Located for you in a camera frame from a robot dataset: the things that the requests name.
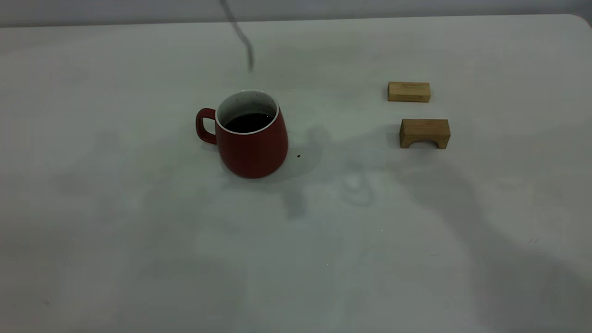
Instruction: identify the spoon with light blue handle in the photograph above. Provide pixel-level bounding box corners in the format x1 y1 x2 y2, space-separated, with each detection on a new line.
219 0 255 73

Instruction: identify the arched wooden block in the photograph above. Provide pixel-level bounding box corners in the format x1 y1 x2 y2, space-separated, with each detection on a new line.
400 119 450 150

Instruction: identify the red ceramic coffee cup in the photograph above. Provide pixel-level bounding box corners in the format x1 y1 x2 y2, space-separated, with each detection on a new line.
195 90 289 179

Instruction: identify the flat rectangular wooden block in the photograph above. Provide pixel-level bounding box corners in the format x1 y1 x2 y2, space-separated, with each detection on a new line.
388 82 431 103

